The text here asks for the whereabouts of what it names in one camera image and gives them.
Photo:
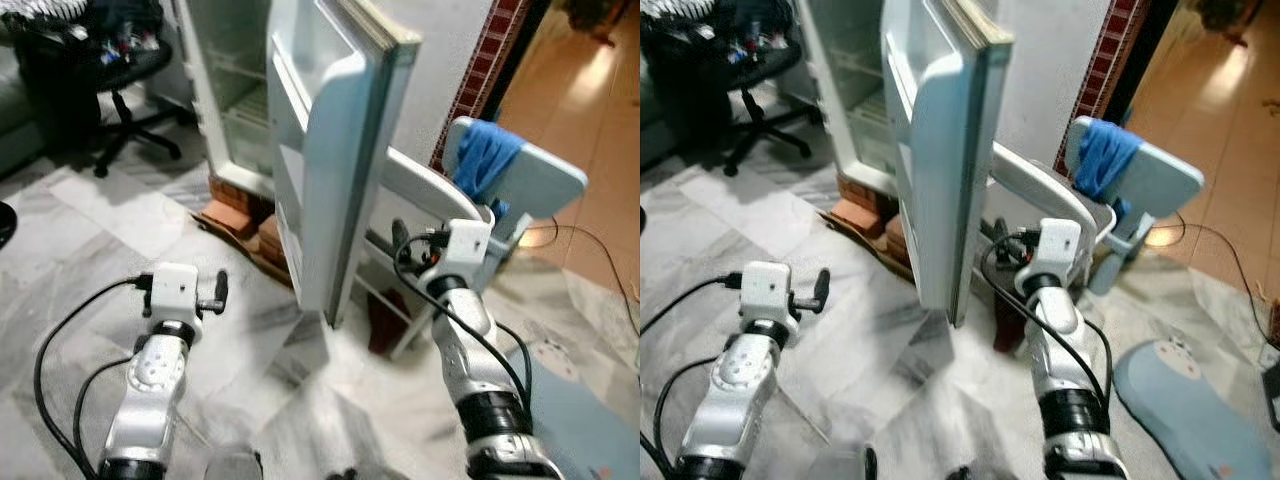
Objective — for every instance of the silver fridge door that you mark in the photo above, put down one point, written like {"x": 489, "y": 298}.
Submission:
{"x": 340, "y": 150}
{"x": 950, "y": 150}

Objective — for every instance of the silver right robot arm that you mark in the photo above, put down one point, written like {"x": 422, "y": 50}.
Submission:
{"x": 1065, "y": 370}
{"x": 480, "y": 370}

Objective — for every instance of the orange brick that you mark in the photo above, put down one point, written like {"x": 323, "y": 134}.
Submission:
{"x": 240, "y": 195}
{"x": 898, "y": 245}
{"x": 860, "y": 195}
{"x": 272, "y": 250}

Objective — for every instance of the red cloth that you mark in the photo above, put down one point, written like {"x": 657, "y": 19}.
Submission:
{"x": 1008, "y": 328}
{"x": 388, "y": 325}

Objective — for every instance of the blue cloth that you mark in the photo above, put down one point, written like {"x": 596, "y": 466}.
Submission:
{"x": 485, "y": 160}
{"x": 1105, "y": 160}

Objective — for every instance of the grey folding chair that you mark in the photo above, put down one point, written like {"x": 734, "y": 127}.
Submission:
{"x": 1165, "y": 180}
{"x": 545, "y": 180}

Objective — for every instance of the silver left robot leg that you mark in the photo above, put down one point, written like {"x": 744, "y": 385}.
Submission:
{"x": 232, "y": 468}
{"x": 840, "y": 465}

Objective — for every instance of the blue grey floor mat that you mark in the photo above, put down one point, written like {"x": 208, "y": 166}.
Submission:
{"x": 1190, "y": 410}
{"x": 580, "y": 420}

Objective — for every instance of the black office chair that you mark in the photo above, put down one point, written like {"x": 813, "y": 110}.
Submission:
{"x": 120, "y": 70}
{"x": 745, "y": 70}

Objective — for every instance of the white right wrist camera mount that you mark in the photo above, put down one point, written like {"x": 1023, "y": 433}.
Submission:
{"x": 468, "y": 248}
{"x": 1058, "y": 245}

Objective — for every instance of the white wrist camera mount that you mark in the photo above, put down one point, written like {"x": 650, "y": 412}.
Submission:
{"x": 468, "y": 248}
{"x": 766, "y": 290}
{"x": 1058, "y": 245}
{"x": 173, "y": 290}

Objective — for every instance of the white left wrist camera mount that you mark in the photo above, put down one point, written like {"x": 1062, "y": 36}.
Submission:
{"x": 766, "y": 290}
{"x": 173, "y": 290}

